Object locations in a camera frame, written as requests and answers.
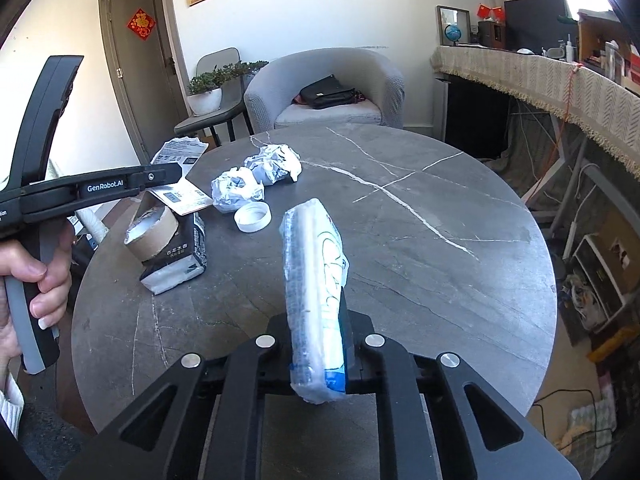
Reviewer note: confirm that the small blue globe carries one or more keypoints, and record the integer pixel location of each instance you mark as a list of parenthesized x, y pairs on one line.
[(454, 33)]

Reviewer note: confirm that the crumpled white paper ball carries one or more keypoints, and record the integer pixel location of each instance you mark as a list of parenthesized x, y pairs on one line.
[(272, 162), (235, 190)]

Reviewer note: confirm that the brown tape roll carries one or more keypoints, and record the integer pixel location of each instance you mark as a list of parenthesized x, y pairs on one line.
[(155, 237)]

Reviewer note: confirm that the cardboard box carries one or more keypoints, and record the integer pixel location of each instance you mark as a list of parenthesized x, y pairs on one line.
[(595, 35)]

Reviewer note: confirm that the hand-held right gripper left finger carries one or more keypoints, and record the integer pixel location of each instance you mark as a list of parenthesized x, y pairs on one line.
[(277, 357)]

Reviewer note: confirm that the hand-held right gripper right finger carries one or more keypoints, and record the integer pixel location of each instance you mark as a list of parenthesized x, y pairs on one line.
[(357, 355)]

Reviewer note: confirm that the person's left hand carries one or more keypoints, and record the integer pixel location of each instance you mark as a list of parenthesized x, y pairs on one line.
[(60, 280)]

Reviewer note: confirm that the beige fringed tablecloth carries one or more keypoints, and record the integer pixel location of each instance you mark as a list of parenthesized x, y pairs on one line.
[(550, 85)]

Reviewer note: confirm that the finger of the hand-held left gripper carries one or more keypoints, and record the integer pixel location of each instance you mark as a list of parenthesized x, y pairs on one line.
[(157, 177)]

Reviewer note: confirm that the white bottle cap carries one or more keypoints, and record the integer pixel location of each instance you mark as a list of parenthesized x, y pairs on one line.
[(252, 217)]

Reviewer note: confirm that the white and brown card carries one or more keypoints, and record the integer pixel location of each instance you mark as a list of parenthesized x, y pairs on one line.
[(182, 197)]

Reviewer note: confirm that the grey armchair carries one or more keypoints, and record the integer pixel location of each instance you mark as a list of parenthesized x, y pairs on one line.
[(375, 85)]

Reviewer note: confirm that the grey dining chair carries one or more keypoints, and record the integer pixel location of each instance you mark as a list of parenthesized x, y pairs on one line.
[(210, 117)]

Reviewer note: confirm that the potted plant in white pot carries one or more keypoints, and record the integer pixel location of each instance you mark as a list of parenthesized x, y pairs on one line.
[(205, 97)]

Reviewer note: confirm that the printed paper leaflet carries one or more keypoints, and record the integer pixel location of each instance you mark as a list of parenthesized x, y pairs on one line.
[(180, 149)]

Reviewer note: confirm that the small red flags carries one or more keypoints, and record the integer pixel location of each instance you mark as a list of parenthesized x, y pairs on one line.
[(490, 11)]

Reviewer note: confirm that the framed mirror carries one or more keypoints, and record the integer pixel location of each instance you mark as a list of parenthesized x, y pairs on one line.
[(452, 17)]

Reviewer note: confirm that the red door decoration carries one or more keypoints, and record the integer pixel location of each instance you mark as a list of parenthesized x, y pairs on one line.
[(141, 23)]

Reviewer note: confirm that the black monitor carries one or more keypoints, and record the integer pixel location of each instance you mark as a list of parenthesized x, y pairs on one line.
[(532, 25)]

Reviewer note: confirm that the grey door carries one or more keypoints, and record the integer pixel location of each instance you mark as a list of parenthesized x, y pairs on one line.
[(137, 90)]

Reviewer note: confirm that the black handbag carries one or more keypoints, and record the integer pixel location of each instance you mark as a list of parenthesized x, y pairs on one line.
[(327, 92)]

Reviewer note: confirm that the black and white packet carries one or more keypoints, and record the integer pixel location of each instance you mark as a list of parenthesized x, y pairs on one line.
[(175, 270)]

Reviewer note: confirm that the black cabinet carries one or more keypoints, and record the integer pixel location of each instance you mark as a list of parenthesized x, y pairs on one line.
[(475, 120)]

